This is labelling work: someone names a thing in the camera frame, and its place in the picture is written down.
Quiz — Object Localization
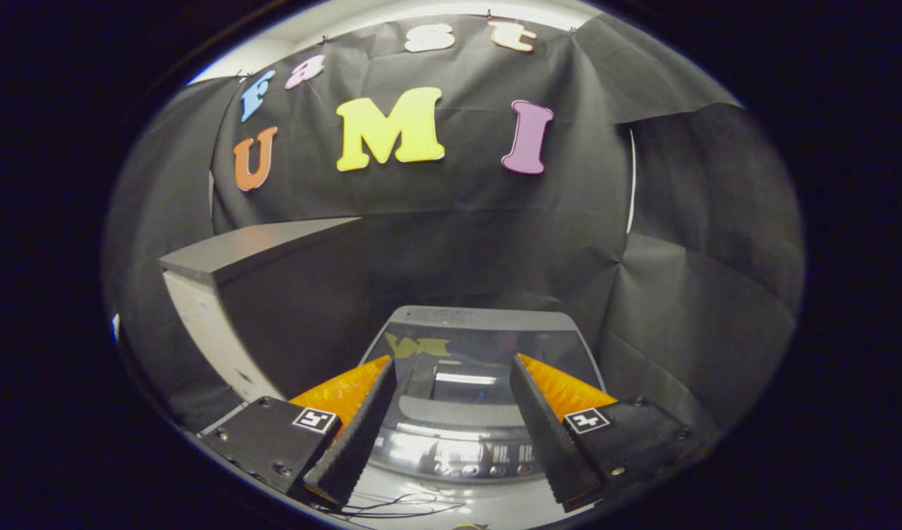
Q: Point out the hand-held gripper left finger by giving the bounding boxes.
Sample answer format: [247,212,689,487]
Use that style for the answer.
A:
[197,355,397,509]

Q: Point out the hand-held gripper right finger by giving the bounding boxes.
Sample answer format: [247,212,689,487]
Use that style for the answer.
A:
[510,353,698,513]

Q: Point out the grey washing machine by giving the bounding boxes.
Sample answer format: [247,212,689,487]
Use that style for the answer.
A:
[359,305,608,488]

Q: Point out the dark washing machine lid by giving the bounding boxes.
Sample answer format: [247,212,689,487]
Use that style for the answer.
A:
[363,322,606,446]

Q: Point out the beige cabinet with dark top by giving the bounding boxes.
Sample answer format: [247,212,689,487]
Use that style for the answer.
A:
[159,216,394,432]

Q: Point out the thin black floor cables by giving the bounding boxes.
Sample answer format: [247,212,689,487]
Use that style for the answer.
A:
[310,490,468,520]

